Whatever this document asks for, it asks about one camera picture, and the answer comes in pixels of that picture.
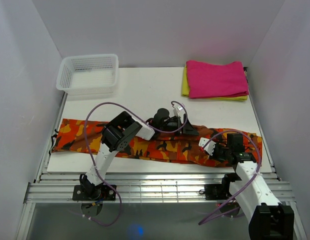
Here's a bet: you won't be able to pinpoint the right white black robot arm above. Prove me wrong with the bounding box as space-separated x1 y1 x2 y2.
199 130 295 240

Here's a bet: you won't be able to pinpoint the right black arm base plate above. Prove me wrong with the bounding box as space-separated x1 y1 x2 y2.
203 183 231 201

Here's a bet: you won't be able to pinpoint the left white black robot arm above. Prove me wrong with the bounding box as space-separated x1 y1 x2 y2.
79 105 200 200

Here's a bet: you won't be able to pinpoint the pink folded towel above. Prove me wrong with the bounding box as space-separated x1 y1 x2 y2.
185 60 249 99

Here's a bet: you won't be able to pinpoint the aluminium rail frame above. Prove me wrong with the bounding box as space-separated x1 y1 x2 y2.
16 92 308 240

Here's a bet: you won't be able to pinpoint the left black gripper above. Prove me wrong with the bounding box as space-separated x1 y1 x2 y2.
159 114 199 139

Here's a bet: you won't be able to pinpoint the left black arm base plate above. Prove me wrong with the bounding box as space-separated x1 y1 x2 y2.
72 184 116 202

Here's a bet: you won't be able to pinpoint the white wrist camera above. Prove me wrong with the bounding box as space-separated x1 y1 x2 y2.
198 137 217 156
172 103 185 118

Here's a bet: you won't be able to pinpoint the yellow folded towel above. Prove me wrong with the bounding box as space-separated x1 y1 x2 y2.
181 65 248 102

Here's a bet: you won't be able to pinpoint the orange camouflage trousers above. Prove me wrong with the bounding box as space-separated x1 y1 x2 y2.
50 118 264 169

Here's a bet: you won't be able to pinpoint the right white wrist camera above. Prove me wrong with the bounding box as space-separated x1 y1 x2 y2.
198 137 217 156

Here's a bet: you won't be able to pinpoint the white perforated plastic basket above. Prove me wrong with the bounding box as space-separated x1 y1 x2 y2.
56 54 119 96

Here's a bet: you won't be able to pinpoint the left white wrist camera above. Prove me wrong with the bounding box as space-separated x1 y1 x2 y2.
172 103 185 118

